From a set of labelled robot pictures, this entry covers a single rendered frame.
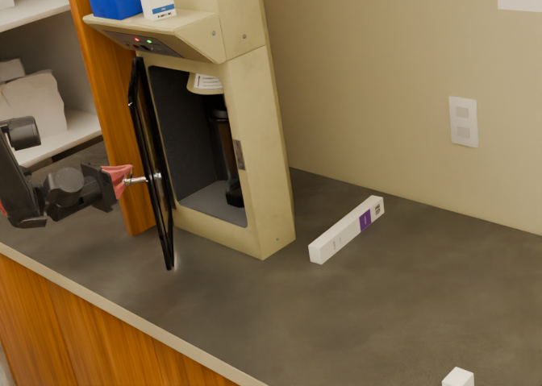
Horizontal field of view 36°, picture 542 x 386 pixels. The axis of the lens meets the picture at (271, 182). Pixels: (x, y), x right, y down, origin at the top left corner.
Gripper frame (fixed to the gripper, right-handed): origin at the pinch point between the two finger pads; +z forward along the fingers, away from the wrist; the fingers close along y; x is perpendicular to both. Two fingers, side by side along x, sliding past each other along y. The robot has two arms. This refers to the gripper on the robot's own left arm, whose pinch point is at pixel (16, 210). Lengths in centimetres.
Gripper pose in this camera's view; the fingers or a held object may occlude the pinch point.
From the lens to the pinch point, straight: 203.1
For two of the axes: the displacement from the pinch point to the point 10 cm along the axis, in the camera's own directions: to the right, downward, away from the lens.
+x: -7.0, -2.0, 6.8
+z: 1.6, 8.9, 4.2
